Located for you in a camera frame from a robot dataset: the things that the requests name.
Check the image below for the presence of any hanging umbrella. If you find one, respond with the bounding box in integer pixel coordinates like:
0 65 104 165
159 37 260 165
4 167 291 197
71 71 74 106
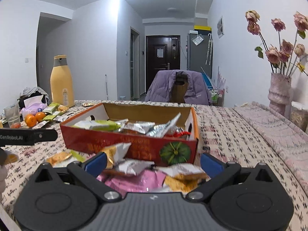
205 34 214 65

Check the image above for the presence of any wall picture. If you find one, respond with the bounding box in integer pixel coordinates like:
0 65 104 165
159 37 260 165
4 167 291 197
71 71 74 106
217 16 224 38

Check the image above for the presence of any purple jacket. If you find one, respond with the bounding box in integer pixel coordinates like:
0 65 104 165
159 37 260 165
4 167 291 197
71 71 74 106
145 70 213 106

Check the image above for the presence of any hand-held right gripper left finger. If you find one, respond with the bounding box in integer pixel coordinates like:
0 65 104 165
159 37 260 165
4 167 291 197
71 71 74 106
35 152 122 203

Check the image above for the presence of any person's left hand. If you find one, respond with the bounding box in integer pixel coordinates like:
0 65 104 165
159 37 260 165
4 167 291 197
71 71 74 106
0 148 19 165

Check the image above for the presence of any white snack packet black print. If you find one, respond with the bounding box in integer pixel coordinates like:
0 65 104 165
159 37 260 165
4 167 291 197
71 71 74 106
115 160 155 176

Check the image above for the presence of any pink blanket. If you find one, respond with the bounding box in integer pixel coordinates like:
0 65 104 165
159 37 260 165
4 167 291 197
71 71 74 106
234 101 308 188

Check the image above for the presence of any blue folding rack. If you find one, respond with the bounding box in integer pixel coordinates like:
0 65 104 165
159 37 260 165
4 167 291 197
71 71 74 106
201 67 213 90

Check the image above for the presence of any dried roses bouquet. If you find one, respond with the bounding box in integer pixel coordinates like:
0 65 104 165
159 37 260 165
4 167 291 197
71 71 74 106
245 10 308 76

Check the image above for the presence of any silver white snack packet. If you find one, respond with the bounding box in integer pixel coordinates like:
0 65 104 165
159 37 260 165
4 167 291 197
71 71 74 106
121 121 156 135

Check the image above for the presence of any dark entrance door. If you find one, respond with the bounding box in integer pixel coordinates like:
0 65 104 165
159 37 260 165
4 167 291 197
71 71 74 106
146 35 181 94

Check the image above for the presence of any pink snack packet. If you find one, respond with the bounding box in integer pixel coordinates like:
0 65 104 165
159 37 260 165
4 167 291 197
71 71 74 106
97 170 167 193

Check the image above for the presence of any red cardboard box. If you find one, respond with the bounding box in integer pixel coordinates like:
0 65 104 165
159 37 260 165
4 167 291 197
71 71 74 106
59 102 199 166

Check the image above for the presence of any grey refrigerator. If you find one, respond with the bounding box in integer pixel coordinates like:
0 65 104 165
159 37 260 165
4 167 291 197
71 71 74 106
187 32 213 76

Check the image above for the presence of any purple tissue pack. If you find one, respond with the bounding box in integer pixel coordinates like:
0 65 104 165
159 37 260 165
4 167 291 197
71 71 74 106
20 95 48 118

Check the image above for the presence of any white packet with yellow crackers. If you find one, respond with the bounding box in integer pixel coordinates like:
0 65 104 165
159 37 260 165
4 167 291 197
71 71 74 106
101 142 132 169

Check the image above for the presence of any wooden chair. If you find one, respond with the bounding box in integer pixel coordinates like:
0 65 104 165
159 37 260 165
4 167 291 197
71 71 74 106
170 72 188 104

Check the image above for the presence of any clear packet with orange crackers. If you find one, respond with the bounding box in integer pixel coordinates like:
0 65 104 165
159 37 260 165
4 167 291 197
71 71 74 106
154 163 209 193

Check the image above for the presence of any storage rack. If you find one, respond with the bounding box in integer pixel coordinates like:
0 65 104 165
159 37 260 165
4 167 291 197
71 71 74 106
209 88 226 106

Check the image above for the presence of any yellow box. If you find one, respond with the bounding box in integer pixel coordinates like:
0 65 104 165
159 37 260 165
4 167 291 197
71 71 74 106
194 25 212 33

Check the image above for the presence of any grey door frame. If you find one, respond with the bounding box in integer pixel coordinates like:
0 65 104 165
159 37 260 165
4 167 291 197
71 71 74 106
131 26 141 99

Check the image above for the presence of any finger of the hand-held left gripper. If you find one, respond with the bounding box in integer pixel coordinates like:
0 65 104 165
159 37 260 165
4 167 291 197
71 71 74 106
34 129 58 143

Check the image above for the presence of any pink wall decoration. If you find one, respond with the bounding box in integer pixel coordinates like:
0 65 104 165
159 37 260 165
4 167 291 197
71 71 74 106
217 66 227 90

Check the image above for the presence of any clear plastic cup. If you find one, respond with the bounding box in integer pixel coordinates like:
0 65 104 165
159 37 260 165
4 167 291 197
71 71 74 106
3 104 21 129

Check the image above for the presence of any red snack packet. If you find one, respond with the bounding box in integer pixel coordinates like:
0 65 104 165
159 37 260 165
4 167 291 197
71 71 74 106
168 126 193 140

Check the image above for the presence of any pink vase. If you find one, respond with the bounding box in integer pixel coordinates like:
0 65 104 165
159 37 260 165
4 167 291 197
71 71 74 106
268 73 293 116

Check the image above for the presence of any grey bag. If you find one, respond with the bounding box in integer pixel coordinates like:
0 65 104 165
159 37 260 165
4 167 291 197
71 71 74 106
18 87 50 109

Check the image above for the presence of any glass jar with cereal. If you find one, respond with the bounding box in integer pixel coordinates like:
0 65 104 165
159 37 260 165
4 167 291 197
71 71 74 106
290 101 308 131

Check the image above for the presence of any small green snack packet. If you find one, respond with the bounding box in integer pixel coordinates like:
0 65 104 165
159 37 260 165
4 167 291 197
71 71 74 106
43 103 59 114
43 111 62 121

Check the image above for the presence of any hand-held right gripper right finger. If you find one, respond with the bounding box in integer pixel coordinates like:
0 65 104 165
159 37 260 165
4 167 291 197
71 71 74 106
186 152 274 203

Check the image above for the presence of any person's left forearm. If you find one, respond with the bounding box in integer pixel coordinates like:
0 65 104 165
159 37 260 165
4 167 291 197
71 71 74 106
0 166 8 194

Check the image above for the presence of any yellow thermos bottle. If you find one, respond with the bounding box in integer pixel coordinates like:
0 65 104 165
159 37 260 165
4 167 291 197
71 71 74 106
50 55 75 108

